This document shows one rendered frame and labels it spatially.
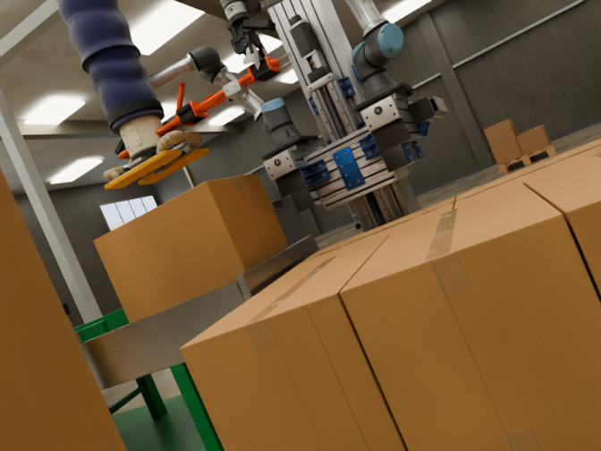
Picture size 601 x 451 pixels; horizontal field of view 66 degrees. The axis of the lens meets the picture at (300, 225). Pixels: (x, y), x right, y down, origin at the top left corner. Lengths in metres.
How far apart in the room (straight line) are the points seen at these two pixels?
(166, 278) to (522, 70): 10.95
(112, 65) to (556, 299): 1.72
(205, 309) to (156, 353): 0.28
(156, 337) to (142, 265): 0.31
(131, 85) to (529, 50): 10.82
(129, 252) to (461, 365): 1.37
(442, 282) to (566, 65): 11.41
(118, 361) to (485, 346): 1.36
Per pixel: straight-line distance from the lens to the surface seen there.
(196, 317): 1.61
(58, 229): 4.90
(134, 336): 1.79
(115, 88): 2.01
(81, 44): 2.12
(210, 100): 1.81
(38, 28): 4.89
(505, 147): 8.55
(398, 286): 0.86
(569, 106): 12.11
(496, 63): 12.13
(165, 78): 2.32
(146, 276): 1.89
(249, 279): 1.50
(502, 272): 0.84
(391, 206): 2.20
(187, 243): 1.74
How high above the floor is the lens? 0.70
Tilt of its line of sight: 1 degrees down
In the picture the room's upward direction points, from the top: 24 degrees counter-clockwise
